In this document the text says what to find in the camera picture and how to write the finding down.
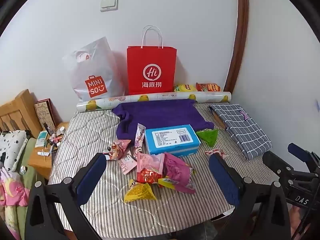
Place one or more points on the yellow triangular snack packet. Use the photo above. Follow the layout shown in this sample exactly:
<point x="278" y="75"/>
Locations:
<point x="138" y="192"/>

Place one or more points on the wooden headboard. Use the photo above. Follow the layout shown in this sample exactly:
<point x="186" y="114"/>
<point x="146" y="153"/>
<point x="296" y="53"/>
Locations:
<point x="17" y="110"/>

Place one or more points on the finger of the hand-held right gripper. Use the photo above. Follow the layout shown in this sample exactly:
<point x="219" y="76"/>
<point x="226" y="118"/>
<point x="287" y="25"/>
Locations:
<point x="298" y="152"/>
<point x="275" y="162"/>

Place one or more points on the white round jar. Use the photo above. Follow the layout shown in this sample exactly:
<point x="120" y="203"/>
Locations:
<point x="60" y="130"/>

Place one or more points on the pink white triangular snack packet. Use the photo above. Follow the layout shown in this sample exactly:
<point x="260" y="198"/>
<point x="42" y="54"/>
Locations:
<point x="117" y="148"/>

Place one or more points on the fruit print paper roll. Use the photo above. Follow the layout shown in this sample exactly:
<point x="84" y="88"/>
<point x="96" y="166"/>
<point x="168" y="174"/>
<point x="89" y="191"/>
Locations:
<point x="160" y="97"/>

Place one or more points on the striped quilted table cover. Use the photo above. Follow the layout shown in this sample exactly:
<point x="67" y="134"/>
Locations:
<point x="175" y="212"/>

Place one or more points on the long pink stick packet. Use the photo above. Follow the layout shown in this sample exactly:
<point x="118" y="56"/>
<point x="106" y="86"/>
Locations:
<point x="140" y="137"/>

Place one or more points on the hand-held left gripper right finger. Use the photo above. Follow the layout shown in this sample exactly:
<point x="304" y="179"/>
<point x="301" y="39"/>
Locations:
<point x="222" y="180"/>

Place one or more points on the small white tube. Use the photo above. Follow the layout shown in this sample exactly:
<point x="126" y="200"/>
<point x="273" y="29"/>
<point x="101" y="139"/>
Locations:
<point x="43" y="153"/>

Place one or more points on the green and pink candy packet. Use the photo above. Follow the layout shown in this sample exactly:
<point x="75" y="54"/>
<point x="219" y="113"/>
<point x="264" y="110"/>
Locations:
<point x="216" y="152"/>

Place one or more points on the magenta snack packet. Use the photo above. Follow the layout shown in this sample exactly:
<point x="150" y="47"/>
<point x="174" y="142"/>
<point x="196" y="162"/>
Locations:
<point x="177" y="172"/>

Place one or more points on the light pink snack packet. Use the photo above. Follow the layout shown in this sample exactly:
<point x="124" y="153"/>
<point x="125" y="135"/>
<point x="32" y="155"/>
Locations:
<point x="150" y="161"/>

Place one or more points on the orange red snack bag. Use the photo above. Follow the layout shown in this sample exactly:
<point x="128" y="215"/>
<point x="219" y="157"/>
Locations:
<point x="207" y="87"/>

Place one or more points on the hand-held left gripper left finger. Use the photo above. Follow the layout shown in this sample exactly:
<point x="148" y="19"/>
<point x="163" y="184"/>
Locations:
<point x="91" y="177"/>

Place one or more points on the small pink white packet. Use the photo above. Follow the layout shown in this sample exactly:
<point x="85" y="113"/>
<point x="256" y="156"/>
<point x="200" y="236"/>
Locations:
<point x="127" y="165"/>

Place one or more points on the brown wooden door frame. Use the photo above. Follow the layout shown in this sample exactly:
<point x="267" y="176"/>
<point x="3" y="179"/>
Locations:
<point x="240" y="30"/>

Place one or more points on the red paper bag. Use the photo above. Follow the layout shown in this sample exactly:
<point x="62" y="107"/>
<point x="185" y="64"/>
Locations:
<point x="150" y="55"/>

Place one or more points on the grey checked folded cloth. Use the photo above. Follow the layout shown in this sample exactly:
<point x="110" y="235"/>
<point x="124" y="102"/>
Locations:
<point x="245" y="130"/>

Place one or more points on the green triangular snack packet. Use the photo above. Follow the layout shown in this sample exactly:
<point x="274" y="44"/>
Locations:
<point x="207" y="136"/>

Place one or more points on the wooden nightstand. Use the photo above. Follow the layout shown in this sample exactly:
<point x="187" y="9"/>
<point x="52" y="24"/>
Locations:
<point x="40" y="162"/>

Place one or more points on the white plastic shopping bag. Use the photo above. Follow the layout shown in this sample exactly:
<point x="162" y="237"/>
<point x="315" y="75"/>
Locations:
<point x="100" y="65"/>

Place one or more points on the silver foil candy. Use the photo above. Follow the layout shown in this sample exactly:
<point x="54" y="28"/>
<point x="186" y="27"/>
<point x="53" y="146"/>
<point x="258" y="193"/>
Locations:
<point x="23" y="170"/>

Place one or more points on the white black spotted pillow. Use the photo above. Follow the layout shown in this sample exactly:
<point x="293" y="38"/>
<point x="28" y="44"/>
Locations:
<point x="12" y="147"/>

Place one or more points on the purple towel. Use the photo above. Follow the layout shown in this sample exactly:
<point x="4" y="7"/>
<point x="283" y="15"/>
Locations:
<point x="162" y="115"/>

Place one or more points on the white wall switch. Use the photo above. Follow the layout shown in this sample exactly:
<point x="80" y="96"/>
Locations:
<point x="109" y="3"/>

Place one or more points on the red snack packet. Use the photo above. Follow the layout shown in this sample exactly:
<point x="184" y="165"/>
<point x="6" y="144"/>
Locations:
<point x="147" y="176"/>

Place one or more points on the black clip stand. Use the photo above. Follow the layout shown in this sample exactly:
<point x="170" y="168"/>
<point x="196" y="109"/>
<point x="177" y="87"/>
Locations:
<point x="48" y="127"/>

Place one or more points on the yellow snack bag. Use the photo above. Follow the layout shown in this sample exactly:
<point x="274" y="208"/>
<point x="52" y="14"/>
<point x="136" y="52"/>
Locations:
<point x="185" y="88"/>

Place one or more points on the blue tissue pack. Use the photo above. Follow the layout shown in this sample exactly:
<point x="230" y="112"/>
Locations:
<point x="170" y="137"/>

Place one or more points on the green bed sheet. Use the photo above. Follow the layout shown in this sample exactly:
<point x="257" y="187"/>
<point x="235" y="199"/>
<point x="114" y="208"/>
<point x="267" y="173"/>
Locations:
<point x="25" y="155"/>

